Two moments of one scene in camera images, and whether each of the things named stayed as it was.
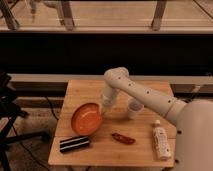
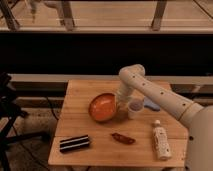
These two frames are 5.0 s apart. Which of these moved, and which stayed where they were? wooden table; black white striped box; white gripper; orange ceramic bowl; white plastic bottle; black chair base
Moved: orange ceramic bowl; white gripper
Stayed: white plastic bottle; black chair base; black white striped box; wooden table
